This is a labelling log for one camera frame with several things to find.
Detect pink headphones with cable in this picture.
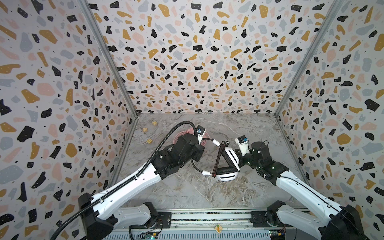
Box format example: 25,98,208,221
173,129,211,148

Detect white black headphones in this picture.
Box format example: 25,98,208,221
190,137,241,182

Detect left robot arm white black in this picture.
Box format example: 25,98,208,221
78,134,205,240

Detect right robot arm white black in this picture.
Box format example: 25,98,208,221
235,139,366,240

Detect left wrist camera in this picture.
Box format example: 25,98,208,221
196,126,206,144

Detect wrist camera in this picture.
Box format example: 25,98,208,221
235,135,250,156
196,126,206,144

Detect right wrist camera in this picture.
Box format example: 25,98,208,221
235,135,250,156

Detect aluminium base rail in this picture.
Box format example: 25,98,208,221
82,208,338,240

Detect left arm corrugated cable conduit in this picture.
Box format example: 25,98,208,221
49,120,197,240

